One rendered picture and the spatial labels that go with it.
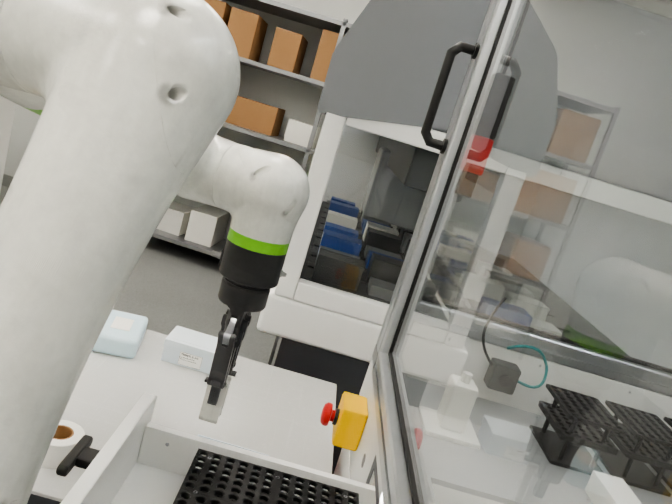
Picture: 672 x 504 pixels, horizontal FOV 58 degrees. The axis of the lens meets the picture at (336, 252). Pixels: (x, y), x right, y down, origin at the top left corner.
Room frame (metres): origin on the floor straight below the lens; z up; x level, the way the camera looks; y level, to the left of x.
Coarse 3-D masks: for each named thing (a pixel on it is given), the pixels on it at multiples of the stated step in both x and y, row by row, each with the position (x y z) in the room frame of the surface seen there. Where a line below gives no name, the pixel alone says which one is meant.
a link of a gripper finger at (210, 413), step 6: (222, 390) 0.86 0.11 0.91; (204, 396) 0.86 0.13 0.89; (222, 396) 0.86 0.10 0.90; (204, 402) 0.86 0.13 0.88; (222, 402) 0.86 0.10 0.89; (204, 408) 0.86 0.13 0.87; (210, 408) 0.86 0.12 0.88; (216, 408) 0.86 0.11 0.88; (204, 414) 0.86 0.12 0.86; (210, 414) 0.86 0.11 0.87; (216, 414) 0.86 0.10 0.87; (204, 420) 0.86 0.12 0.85; (210, 420) 0.86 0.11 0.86; (216, 420) 0.86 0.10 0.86
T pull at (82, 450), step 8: (80, 440) 0.64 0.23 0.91; (88, 440) 0.64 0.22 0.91; (80, 448) 0.63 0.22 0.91; (88, 448) 0.63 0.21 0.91; (72, 456) 0.61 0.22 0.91; (80, 456) 0.61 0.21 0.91; (88, 456) 0.62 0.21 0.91; (64, 464) 0.59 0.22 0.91; (72, 464) 0.60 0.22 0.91; (80, 464) 0.61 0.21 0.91; (88, 464) 0.61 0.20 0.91; (56, 472) 0.58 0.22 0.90; (64, 472) 0.58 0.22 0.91
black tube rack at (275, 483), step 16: (208, 464) 0.69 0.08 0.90; (224, 464) 0.70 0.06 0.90; (240, 464) 0.71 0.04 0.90; (192, 480) 0.69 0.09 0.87; (208, 480) 0.66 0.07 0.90; (224, 480) 0.67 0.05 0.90; (240, 480) 0.67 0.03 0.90; (256, 480) 0.69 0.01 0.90; (272, 480) 0.70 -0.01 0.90; (288, 480) 0.70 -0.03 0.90; (304, 480) 0.72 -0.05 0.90; (208, 496) 0.63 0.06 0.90; (224, 496) 0.64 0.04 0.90; (240, 496) 0.64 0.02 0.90; (256, 496) 0.65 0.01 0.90; (272, 496) 0.66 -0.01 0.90; (288, 496) 0.67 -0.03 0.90; (304, 496) 0.68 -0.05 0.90; (320, 496) 0.69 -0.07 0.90; (336, 496) 0.71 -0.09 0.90; (352, 496) 0.72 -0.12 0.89
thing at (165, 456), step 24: (144, 432) 0.74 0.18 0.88; (168, 432) 0.74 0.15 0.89; (144, 456) 0.74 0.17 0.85; (168, 456) 0.74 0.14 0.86; (192, 456) 0.74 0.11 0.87; (240, 456) 0.74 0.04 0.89; (264, 456) 0.75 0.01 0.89; (144, 480) 0.71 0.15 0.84; (168, 480) 0.72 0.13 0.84; (336, 480) 0.75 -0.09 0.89
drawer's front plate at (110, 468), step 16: (144, 400) 0.74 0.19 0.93; (128, 416) 0.69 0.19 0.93; (144, 416) 0.72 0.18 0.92; (128, 432) 0.66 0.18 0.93; (112, 448) 0.62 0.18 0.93; (128, 448) 0.67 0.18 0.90; (96, 464) 0.58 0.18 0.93; (112, 464) 0.61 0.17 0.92; (128, 464) 0.69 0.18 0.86; (80, 480) 0.55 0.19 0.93; (96, 480) 0.56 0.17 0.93; (112, 480) 0.63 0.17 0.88; (80, 496) 0.53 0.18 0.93; (96, 496) 0.57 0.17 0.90; (112, 496) 0.65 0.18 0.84
